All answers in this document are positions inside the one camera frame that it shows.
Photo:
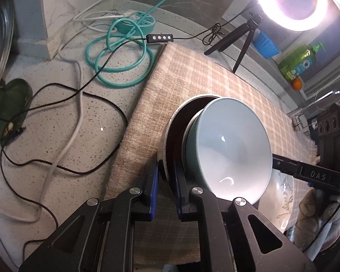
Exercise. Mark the chrome faucet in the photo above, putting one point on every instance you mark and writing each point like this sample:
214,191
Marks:
297,121

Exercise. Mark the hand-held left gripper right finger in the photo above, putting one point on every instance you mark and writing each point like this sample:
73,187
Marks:
178,195

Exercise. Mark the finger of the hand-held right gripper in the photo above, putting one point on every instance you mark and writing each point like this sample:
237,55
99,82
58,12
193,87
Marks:
286,165

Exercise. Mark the dark green dish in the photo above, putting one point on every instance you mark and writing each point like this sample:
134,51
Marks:
11,102

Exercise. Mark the red steel bowl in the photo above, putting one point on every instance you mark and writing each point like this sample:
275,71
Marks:
178,124

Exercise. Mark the orange fruit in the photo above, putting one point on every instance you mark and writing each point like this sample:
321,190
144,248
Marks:
296,84

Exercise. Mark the beige checked cloth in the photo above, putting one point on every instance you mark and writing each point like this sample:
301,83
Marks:
187,73

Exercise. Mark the white leaf print plate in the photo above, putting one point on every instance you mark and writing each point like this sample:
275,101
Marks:
286,195

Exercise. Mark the green detergent bottle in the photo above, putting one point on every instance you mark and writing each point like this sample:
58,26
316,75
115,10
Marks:
297,62

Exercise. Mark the pale teal ceramic bowl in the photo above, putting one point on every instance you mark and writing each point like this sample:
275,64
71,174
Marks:
232,153

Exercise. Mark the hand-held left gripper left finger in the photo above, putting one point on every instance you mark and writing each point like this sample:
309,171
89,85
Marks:
154,187

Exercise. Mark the blue plastic container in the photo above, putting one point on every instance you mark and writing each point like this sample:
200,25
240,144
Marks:
266,45

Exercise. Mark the black tripod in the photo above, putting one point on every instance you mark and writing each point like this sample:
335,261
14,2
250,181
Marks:
229,41

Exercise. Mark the person's right hand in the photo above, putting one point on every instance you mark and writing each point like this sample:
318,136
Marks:
311,212

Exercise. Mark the teal power strip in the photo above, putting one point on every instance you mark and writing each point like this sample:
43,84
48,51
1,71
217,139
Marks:
141,24

